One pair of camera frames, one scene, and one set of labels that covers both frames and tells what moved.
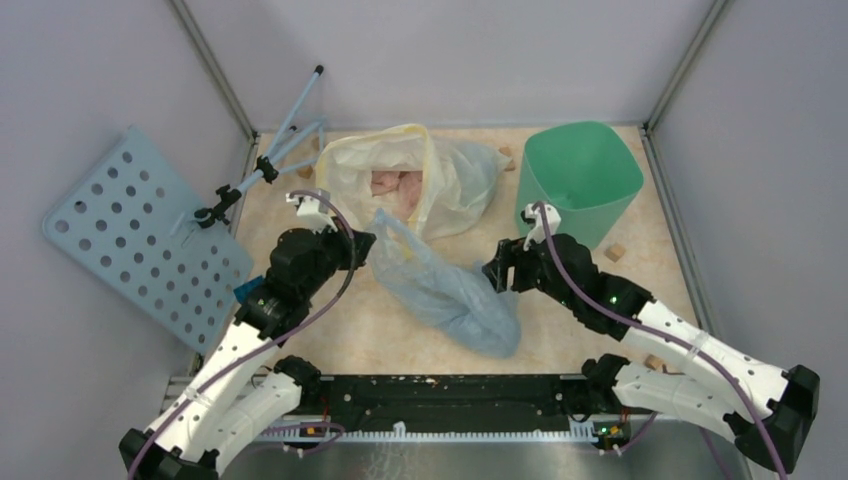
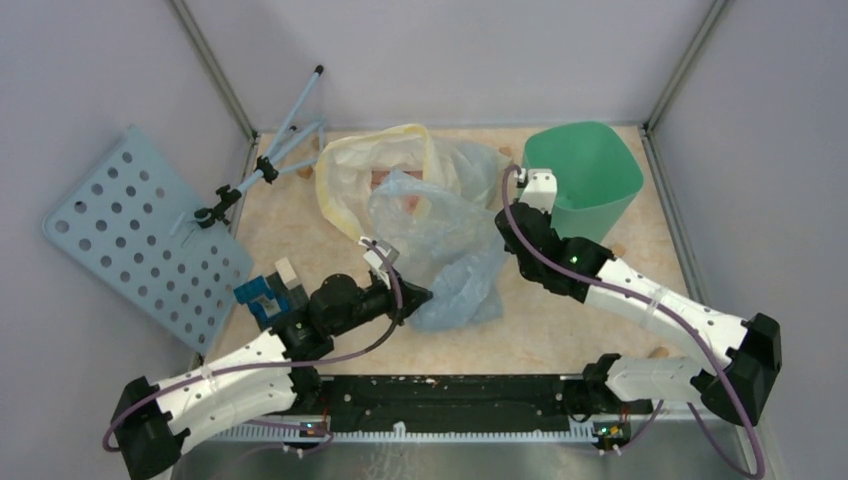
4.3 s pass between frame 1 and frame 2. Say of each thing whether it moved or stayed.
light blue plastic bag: moved
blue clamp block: stayed
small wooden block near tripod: stayed
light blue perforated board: stayed
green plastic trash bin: stayed
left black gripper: moved
